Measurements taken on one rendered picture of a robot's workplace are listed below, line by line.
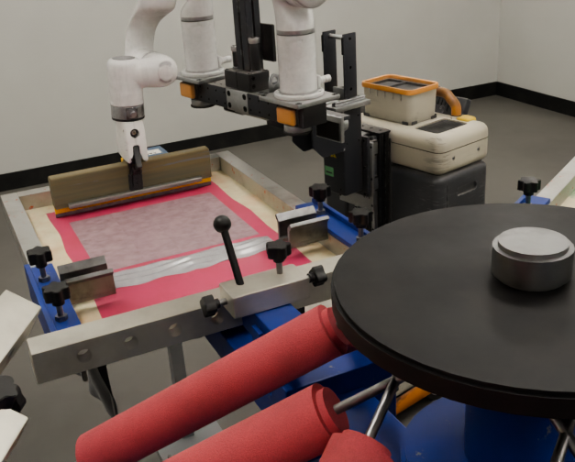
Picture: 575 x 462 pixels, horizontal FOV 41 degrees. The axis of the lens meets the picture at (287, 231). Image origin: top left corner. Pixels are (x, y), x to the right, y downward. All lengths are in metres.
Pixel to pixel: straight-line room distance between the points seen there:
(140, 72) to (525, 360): 1.37
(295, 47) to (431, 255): 1.31
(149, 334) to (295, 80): 0.95
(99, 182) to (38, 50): 3.24
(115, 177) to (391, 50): 4.32
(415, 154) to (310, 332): 1.76
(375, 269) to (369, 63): 5.27
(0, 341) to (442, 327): 0.57
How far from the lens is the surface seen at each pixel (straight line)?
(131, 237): 1.67
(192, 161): 1.88
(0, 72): 5.02
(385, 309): 0.57
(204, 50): 2.27
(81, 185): 1.82
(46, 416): 2.86
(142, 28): 1.86
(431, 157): 2.38
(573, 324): 0.57
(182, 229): 1.68
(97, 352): 1.15
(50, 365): 1.15
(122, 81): 1.76
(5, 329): 0.97
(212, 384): 0.73
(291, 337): 0.70
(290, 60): 1.92
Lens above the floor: 1.60
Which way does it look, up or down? 24 degrees down
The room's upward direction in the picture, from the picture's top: 4 degrees counter-clockwise
